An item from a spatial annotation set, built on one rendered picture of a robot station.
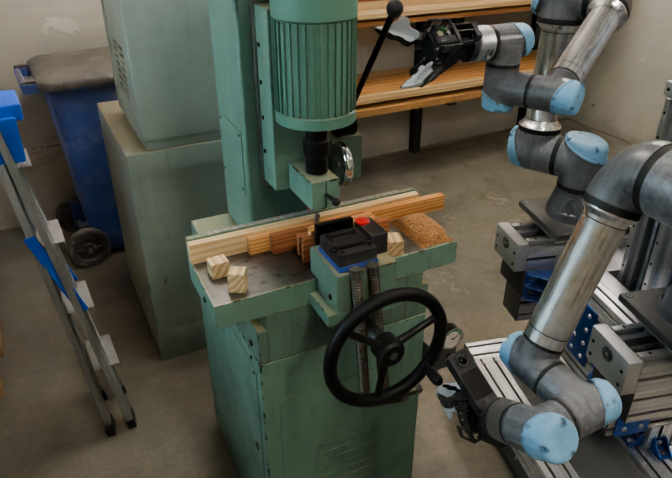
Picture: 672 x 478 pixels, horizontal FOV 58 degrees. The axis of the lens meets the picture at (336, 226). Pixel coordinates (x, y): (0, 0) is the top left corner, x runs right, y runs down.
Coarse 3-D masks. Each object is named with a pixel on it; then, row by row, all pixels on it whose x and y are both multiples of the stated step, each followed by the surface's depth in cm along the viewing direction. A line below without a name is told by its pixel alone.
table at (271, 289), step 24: (408, 240) 145; (456, 240) 146; (240, 264) 136; (264, 264) 136; (288, 264) 136; (408, 264) 141; (432, 264) 145; (216, 288) 128; (264, 288) 128; (288, 288) 128; (312, 288) 131; (216, 312) 123; (240, 312) 126; (264, 312) 128; (336, 312) 125
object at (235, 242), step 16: (416, 192) 157; (352, 208) 149; (368, 208) 151; (272, 224) 142; (288, 224) 143; (208, 240) 135; (224, 240) 137; (240, 240) 139; (192, 256) 135; (208, 256) 137
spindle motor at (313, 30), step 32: (288, 0) 114; (320, 0) 112; (352, 0) 116; (288, 32) 116; (320, 32) 115; (352, 32) 120; (288, 64) 120; (320, 64) 118; (352, 64) 123; (288, 96) 124; (320, 96) 122; (352, 96) 126; (320, 128) 124
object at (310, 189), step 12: (300, 168) 141; (300, 180) 139; (312, 180) 135; (324, 180) 135; (336, 180) 136; (300, 192) 141; (312, 192) 135; (324, 192) 136; (336, 192) 137; (312, 204) 136; (324, 204) 137
